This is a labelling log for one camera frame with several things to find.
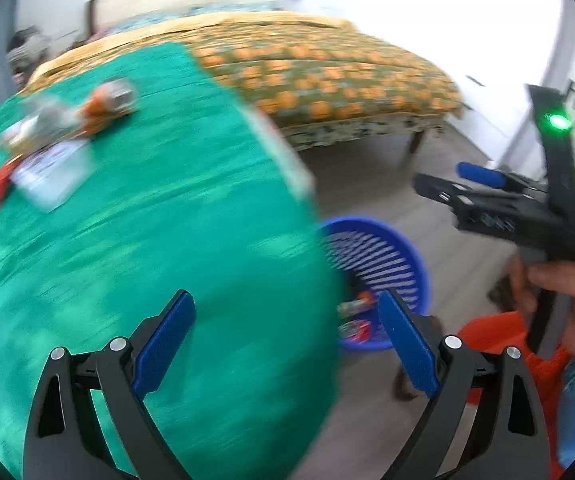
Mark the blue plastic basket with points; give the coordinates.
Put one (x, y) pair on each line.
(362, 222)

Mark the maroon furry slipper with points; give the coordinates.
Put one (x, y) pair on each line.
(405, 387)

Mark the striped snack wrapper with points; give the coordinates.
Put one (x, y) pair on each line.
(355, 305)

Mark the green patterned cloth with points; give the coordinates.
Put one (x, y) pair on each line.
(167, 220)

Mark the orange fleece pants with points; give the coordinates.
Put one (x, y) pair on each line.
(550, 390)

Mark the pile of clothes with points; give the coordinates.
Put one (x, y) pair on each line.
(27, 45)

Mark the colourful red snack packet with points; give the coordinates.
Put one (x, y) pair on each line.
(355, 332)

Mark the pink striped sheet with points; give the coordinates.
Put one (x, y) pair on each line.
(287, 160)

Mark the crushed orange can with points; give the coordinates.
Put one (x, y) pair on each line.
(107, 102)

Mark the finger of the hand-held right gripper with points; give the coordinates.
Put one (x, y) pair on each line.
(477, 174)
(432, 187)

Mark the leaf print bed skirt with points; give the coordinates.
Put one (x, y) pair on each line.
(357, 130)

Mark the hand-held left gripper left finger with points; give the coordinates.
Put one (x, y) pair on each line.
(165, 345)

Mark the silver foil wrapper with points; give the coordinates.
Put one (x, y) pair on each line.
(42, 122)

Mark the teal floral pillow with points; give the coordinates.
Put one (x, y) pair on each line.
(137, 21)
(227, 7)

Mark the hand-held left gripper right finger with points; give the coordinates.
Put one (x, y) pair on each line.
(407, 345)

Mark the bed with orange floral quilt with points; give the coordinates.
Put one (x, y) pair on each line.
(317, 70)

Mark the white green drink carton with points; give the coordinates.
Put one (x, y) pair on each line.
(52, 175)

